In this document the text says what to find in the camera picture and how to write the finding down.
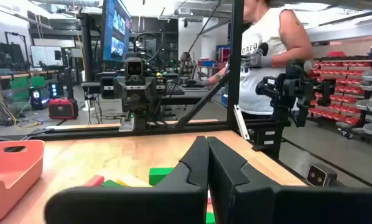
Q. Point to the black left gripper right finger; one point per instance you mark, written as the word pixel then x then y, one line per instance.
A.
pixel 251 202

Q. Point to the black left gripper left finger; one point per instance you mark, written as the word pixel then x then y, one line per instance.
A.
pixel 186 205

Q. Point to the green rectangular block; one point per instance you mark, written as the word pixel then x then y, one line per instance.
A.
pixel 159 175
pixel 210 218

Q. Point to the long light green block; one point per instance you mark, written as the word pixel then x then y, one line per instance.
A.
pixel 110 183

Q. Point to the red arch block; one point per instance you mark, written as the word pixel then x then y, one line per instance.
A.
pixel 94 181

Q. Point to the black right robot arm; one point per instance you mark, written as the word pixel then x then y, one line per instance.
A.
pixel 141 119

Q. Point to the black desk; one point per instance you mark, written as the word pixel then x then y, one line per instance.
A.
pixel 186 96

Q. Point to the person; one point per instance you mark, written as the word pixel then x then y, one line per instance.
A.
pixel 186 63
pixel 260 77

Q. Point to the small yellow cube block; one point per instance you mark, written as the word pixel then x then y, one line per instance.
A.
pixel 122 183

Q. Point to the red and black toolbox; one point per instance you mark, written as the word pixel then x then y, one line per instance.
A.
pixel 63 109

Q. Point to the white flat bar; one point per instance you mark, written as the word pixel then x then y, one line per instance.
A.
pixel 241 121

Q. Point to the black device with lights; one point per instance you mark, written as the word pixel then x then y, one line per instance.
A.
pixel 38 98

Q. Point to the white board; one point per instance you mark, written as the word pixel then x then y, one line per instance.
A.
pixel 46 56

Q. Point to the wooden workbench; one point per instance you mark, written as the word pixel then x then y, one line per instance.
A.
pixel 18 74

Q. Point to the parts bin rack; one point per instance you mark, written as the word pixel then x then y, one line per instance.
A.
pixel 344 90

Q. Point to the orange plastic bin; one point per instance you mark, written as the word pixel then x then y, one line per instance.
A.
pixel 8 174

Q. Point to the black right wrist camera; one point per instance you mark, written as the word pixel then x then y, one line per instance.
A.
pixel 133 67

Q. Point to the large wall monitor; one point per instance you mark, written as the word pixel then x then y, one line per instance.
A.
pixel 116 31

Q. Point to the grey table-level camera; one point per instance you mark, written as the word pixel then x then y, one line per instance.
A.
pixel 318 175

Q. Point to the black aluminium table frame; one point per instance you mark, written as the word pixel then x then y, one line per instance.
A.
pixel 235 62

